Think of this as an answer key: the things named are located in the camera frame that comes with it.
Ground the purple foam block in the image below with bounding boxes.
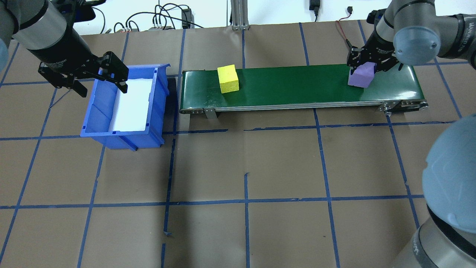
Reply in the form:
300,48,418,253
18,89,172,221
348,61,376,89

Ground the yellow foam block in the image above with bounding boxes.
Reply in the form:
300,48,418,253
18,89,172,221
217,64,239,93

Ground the white foam pad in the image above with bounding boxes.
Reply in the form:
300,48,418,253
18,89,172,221
110,77,155,132

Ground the green conveyor belt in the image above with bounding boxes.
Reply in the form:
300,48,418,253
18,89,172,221
178,63,429,119

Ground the blue plastic storage bin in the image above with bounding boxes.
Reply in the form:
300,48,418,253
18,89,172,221
80,63,171,151

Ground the white side table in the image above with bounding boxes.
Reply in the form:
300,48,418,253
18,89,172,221
80,0,387,36

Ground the red conveyor cable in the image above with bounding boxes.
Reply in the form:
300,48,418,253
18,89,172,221
335,6,357,51

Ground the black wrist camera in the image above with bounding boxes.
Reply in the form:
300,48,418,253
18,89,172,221
52,0,106,22
366,9,387,27

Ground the black cable bundle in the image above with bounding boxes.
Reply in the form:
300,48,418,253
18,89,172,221
108,3,205,33

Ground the aluminium profile post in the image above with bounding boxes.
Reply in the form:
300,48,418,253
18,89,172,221
231,0,250,30

